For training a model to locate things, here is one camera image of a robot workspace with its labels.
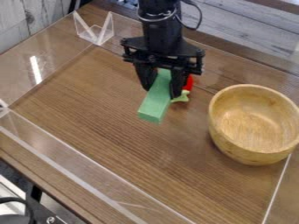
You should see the clear acrylic tray wall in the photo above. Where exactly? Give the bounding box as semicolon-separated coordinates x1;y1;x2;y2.
0;100;194;224

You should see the light wooden bowl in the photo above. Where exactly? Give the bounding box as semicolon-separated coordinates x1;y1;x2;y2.
208;84;299;166

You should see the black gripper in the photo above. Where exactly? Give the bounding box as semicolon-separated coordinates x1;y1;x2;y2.
120;37;205;99

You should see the red plush strawberry toy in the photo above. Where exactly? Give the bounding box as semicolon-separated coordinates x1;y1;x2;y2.
170;76;193;102

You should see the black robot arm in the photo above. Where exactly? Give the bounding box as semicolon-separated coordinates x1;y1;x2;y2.
120;0;205;99

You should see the black cable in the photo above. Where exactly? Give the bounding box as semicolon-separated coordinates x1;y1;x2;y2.
173;0;202;32

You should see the clear acrylic corner bracket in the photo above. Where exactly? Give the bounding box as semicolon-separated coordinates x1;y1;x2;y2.
72;12;114;46

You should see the green rectangular block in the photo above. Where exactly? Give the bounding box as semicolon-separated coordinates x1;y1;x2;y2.
137;69;172;123

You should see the black table leg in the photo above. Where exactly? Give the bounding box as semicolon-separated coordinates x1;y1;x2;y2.
30;185;42;202

